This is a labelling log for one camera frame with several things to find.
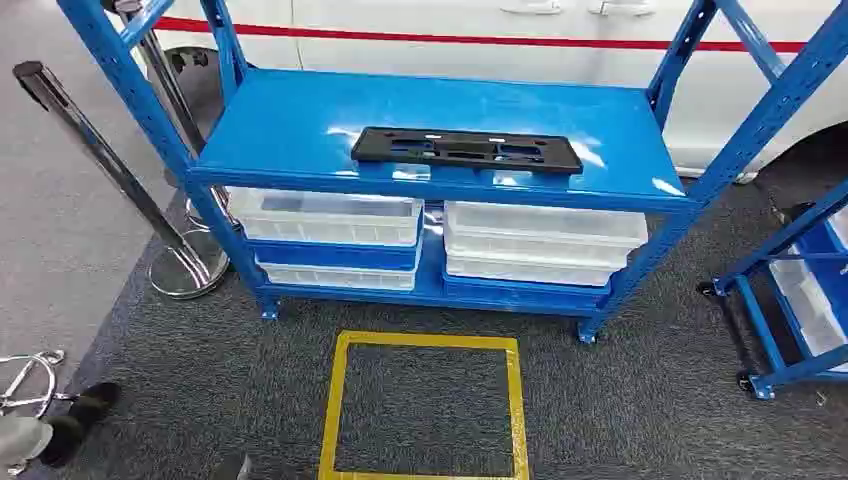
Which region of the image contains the clear white plastic bin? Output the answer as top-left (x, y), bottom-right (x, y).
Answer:
top-left (768, 246), bottom-right (848, 372)
top-left (828, 205), bottom-right (848, 250)
top-left (442, 200), bottom-right (649, 252)
top-left (225, 187), bottom-right (425, 248)
top-left (256, 254), bottom-right (420, 293)
top-left (445, 241), bottom-right (631, 287)

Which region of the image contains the chrome chair base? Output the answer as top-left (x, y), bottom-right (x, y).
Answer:
top-left (0, 349), bottom-right (81, 419)

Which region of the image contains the person's black shoe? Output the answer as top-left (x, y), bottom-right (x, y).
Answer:
top-left (38, 382), bottom-right (124, 468)

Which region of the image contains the yellow tape floor square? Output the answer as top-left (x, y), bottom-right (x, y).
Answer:
top-left (317, 329), bottom-right (531, 480)

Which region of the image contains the black plastic bracket plate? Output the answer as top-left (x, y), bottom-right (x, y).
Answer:
top-left (350, 126), bottom-right (584, 176)

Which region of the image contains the person's leg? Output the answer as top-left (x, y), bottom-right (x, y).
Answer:
top-left (0, 417), bottom-right (54, 475)

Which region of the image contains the chrome stanchion post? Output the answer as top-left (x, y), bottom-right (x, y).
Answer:
top-left (102, 0), bottom-right (243, 233)
top-left (11, 60), bottom-right (230, 301)

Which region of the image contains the blue wheeled shelf rack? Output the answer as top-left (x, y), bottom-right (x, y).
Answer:
top-left (695, 178), bottom-right (848, 402)

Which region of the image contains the blue metal shelf rack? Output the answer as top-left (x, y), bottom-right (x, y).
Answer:
top-left (56, 0), bottom-right (848, 346)

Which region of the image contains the white car with red stripe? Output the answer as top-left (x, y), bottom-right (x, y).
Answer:
top-left (105, 0), bottom-right (848, 183)

